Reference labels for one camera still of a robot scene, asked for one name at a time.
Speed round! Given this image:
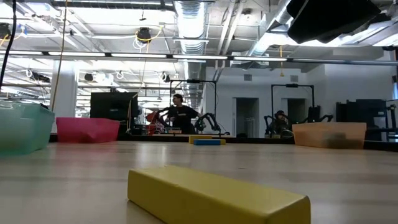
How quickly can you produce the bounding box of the red plastic bin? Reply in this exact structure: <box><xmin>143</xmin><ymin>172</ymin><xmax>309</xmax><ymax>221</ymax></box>
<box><xmin>56</xmin><ymin>117</ymin><xmax>121</xmax><ymax>144</ymax></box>

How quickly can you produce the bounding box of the black round overhead camera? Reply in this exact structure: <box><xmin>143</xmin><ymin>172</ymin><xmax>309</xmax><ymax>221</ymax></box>
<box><xmin>136</xmin><ymin>27</ymin><xmax>152</xmax><ymax>44</ymax></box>

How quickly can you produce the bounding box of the yellow hanging cable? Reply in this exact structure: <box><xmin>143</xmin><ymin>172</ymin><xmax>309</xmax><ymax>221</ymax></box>
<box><xmin>51</xmin><ymin>0</ymin><xmax>68</xmax><ymax>113</ymax></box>

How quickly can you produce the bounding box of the black rectangular screen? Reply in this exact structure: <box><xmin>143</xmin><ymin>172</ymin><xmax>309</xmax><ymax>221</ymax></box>
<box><xmin>90</xmin><ymin>91</ymin><xmax>139</xmax><ymax>122</ymax></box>

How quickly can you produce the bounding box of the dark blue black cabinet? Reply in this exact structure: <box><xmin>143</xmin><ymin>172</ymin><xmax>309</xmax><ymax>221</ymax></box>
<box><xmin>335</xmin><ymin>98</ymin><xmax>389</xmax><ymax>139</ymax></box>

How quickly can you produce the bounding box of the orange plastic bin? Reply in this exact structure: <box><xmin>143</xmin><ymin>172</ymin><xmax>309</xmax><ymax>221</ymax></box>
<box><xmin>292</xmin><ymin>121</ymin><xmax>368</xmax><ymax>149</ymax></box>

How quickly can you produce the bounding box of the white building column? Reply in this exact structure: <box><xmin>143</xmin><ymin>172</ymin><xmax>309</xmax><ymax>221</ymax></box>
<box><xmin>50</xmin><ymin>60</ymin><xmax>78</xmax><ymax>118</ymax></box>

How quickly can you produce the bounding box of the blue wooden block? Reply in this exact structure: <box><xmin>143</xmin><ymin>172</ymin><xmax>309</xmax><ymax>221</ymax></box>
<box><xmin>193</xmin><ymin>139</ymin><xmax>222</xmax><ymax>146</ymax></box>

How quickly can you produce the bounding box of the white tube light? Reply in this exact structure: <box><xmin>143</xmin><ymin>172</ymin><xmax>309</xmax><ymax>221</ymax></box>
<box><xmin>172</xmin><ymin>54</ymin><xmax>228</xmax><ymax>60</ymax></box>
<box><xmin>233</xmin><ymin>56</ymin><xmax>289</xmax><ymax>62</ymax></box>
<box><xmin>111</xmin><ymin>53</ymin><xmax>168</xmax><ymax>58</ymax></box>
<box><xmin>48</xmin><ymin>51</ymin><xmax>106</xmax><ymax>57</ymax></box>

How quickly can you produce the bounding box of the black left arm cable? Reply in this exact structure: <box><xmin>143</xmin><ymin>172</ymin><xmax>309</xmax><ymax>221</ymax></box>
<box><xmin>0</xmin><ymin>0</ymin><xmax>18</xmax><ymax>91</ymax></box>

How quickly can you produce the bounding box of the black frame stand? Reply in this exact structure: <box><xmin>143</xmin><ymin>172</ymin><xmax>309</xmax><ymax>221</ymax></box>
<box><xmin>271</xmin><ymin>83</ymin><xmax>315</xmax><ymax>124</ymax></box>
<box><xmin>169</xmin><ymin>79</ymin><xmax>218</xmax><ymax>135</ymax></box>

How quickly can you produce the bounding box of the red background object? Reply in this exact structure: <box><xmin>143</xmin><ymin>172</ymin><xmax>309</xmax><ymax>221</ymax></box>
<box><xmin>146</xmin><ymin>111</ymin><xmax>164</xmax><ymax>125</ymax></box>

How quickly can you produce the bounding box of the green plastic bin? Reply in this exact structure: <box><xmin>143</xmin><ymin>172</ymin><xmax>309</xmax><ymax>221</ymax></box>
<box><xmin>0</xmin><ymin>102</ymin><xmax>56</xmax><ymax>156</ymax></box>

